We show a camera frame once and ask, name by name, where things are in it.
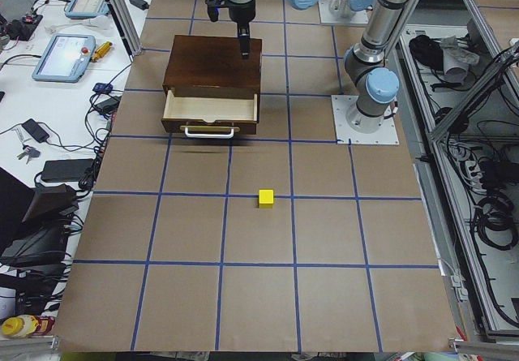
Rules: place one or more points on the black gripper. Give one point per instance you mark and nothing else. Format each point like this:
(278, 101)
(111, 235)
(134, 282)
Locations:
(242, 12)

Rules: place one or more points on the yellow block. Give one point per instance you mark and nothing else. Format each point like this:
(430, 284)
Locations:
(266, 198)

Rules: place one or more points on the dark wooden drawer cabinet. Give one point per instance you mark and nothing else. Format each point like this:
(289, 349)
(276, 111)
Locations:
(213, 62)

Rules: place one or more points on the light wooden drawer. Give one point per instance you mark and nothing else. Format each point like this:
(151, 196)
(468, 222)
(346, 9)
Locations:
(211, 109)

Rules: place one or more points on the black power adapter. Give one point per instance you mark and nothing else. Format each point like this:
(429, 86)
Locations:
(141, 4)

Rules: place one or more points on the gold metal cylinder tool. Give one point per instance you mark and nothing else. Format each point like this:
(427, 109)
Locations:
(101, 51)

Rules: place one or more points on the small blue device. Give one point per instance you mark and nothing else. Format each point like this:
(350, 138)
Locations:
(102, 88)

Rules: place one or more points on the upper blue teach pendant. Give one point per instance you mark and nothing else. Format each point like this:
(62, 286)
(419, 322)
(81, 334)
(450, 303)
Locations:
(85, 9)

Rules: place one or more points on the blue teach pendant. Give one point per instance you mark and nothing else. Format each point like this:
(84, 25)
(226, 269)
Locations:
(85, 9)
(65, 58)

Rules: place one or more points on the lower blue teach pendant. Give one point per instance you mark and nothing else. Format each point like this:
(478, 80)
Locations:
(65, 58)

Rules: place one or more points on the black smartphone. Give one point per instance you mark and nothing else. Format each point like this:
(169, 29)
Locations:
(35, 130)

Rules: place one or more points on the keys bunch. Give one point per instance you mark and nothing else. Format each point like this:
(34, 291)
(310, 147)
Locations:
(28, 153)

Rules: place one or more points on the yellow lidded bottle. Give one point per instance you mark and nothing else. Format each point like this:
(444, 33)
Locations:
(27, 326)

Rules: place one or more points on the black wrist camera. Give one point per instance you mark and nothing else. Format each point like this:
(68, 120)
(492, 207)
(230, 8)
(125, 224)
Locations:
(213, 7)

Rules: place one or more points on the white drawer handle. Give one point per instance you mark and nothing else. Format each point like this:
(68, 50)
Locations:
(191, 132)

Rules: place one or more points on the aluminium frame post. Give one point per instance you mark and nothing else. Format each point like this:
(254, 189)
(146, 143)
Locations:
(125, 26)

